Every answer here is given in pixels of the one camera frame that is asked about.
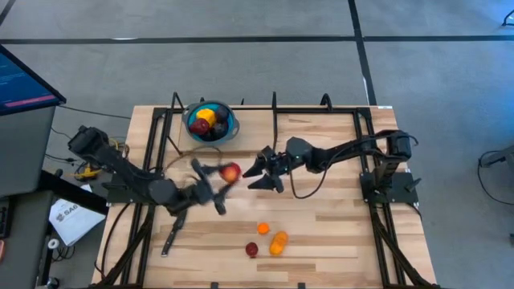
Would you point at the purple round fruit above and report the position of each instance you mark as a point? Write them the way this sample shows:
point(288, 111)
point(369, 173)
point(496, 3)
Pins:
point(222, 114)

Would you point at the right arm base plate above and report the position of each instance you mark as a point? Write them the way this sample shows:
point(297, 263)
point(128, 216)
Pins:
point(401, 196)

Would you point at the black metal bracket stand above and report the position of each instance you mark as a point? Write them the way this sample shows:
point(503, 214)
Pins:
point(274, 132)
point(175, 100)

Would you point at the blue collapsible bowl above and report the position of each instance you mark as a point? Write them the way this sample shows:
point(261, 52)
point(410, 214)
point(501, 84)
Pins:
point(191, 116)

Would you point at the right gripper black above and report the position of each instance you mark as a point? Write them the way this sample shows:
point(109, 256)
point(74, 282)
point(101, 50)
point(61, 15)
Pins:
point(279, 166)

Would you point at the black table clamp hook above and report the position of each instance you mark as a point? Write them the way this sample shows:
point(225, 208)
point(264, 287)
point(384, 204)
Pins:
point(326, 96)

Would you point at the dark desk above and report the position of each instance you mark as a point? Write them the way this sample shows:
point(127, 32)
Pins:
point(28, 212)

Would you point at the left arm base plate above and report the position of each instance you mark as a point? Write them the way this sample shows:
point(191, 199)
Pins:
point(120, 196)

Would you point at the small orange tangerine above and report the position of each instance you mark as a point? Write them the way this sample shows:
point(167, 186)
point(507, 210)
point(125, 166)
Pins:
point(263, 228)

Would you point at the white paper booklet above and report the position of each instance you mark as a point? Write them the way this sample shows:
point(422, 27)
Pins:
point(74, 221)

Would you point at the large orange yellow fruit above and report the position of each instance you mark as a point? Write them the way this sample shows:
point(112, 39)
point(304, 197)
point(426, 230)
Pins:
point(278, 244)

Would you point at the black stand leg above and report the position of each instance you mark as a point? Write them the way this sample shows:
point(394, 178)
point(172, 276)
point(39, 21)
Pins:
point(510, 20)

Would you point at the red yellow apple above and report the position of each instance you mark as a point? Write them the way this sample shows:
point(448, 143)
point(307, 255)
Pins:
point(231, 173)

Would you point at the white tape roll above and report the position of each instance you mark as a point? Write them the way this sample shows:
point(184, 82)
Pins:
point(49, 243)

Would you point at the red pomegranate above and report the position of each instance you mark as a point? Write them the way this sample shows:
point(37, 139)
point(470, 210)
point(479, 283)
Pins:
point(251, 249)

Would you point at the dark plum fruit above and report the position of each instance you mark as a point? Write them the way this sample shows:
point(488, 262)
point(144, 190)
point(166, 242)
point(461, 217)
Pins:
point(219, 131)

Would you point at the computer monitor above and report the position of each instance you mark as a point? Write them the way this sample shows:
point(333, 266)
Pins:
point(20, 84)

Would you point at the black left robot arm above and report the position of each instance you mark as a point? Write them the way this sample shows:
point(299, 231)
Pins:
point(116, 164)

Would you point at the yellow tool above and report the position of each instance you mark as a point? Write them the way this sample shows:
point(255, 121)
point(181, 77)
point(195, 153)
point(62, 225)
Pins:
point(89, 173)

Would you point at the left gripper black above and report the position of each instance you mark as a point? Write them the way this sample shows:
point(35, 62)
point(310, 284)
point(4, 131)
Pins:
point(198, 192)

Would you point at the black metal table frame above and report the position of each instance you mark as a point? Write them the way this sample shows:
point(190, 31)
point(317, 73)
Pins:
point(313, 109)

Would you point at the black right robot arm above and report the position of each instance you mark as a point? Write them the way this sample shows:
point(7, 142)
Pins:
point(341, 150)

